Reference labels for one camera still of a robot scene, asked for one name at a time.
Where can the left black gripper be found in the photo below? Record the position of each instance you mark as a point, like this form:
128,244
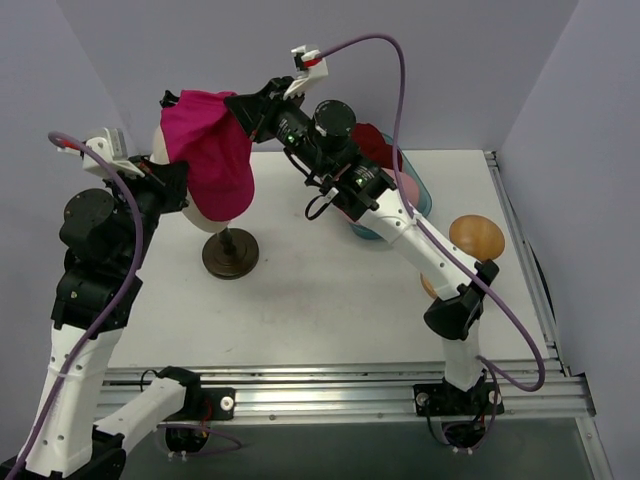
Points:
167,176

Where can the magenta baseball cap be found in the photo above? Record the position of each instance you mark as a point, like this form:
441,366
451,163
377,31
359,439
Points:
200,130

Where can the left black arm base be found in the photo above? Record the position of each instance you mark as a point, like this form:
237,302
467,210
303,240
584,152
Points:
201,409

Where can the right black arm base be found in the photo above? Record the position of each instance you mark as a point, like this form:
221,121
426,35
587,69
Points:
456,419

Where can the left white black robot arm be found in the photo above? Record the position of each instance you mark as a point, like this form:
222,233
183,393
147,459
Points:
107,233

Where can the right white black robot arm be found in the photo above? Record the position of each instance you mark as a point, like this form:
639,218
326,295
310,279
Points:
321,146

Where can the cream fabric mannequin head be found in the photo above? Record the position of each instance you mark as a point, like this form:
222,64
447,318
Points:
191,211

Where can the dark round mannequin stand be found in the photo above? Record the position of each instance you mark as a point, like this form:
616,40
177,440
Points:
230,254

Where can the dark red cap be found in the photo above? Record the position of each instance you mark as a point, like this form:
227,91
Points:
373,144

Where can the light pink cap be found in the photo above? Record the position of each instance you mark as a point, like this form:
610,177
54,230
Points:
411,188

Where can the teal transparent plastic tray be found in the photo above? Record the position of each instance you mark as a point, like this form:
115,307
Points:
425,203

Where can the wooden egg-shaped hat stand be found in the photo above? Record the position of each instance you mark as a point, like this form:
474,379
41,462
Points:
476,236

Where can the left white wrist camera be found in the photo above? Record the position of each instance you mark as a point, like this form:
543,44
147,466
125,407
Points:
110,144

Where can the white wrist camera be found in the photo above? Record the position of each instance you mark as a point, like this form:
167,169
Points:
311,68
110,144

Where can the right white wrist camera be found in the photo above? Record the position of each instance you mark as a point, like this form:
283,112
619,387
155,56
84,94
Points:
311,68

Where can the aluminium front rail frame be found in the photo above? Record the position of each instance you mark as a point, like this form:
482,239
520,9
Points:
328,328

